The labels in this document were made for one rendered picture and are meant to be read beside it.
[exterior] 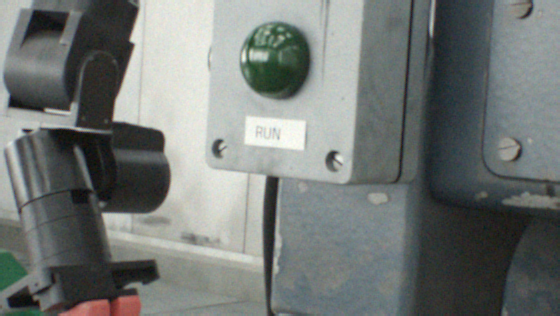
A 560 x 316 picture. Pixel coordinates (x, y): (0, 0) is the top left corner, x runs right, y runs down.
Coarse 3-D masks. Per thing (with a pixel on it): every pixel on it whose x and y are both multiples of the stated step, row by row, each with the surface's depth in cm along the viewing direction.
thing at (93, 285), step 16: (80, 272) 81; (96, 272) 82; (48, 288) 79; (64, 288) 79; (80, 288) 80; (96, 288) 81; (112, 288) 82; (128, 288) 83; (48, 304) 79; (64, 304) 80; (112, 304) 83; (128, 304) 83
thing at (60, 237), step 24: (24, 216) 84; (48, 216) 83; (72, 216) 83; (96, 216) 85; (24, 240) 85; (48, 240) 83; (72, 240) 83; (96, 240) 84; (48, 264) 82; (72, 264) 82; (96, 264) 82; (120, 264) 84; (144, 264) 85; (24, 288) 81; (0, 312) 82
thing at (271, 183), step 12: (276, 180) 54; (264, 192) 55; (276, 192) 54; (264, 204) 55; (276, 204) 55; (264, 216) 55; (264, 228) 55; (264, 240) 55; (264, 252) 55; (264, 264) 56; (264, 276) 56
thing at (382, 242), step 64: (448, 0) 48; (512, 0) 45; (448, 64) 48; (512, 64) 46; (448, 128) 48; (512, 128) 46; (320, 192) 51; (384, 192) 49; (448, 192) 48; (512, 192) 46; (320, 256) 51; (384, 256) 49; (448, 256) 50; (512, 256) 54
